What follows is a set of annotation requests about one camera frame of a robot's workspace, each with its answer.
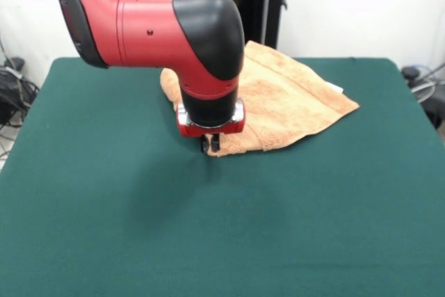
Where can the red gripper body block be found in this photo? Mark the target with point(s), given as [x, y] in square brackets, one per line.
[215, 130]

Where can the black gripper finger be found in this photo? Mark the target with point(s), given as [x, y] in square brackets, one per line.
[215, 143]
[205, 144]

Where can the tan terry towel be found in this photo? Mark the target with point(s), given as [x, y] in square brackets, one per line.
[288, 102]

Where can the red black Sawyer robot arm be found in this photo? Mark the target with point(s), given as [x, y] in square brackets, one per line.
[146, 32]

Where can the dark green table cloth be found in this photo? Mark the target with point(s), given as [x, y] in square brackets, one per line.
[104, 206]

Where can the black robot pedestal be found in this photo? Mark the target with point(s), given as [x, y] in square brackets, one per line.
[257, 8]

